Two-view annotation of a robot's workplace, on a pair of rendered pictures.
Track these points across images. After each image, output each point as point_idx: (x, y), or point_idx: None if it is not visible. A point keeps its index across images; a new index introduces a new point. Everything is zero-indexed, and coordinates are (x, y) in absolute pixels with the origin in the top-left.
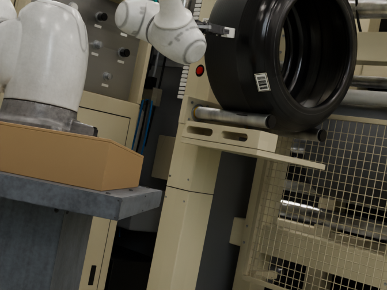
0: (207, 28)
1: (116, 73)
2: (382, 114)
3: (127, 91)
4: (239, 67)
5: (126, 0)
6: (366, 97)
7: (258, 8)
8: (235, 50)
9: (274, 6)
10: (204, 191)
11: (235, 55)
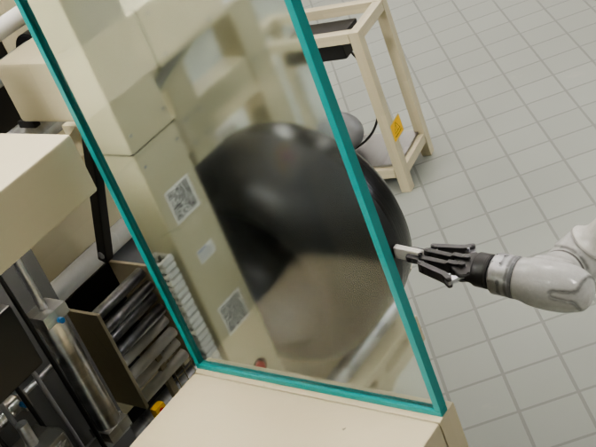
0: (475, 251)
1: None
2: (126, 251)
3: None
4: (403, 278)
5: (584, 274)
6: (113, 249)
7: (395, 200)
8: (402, 265)
9: (388, 185)
10: None
11: (402, 270)
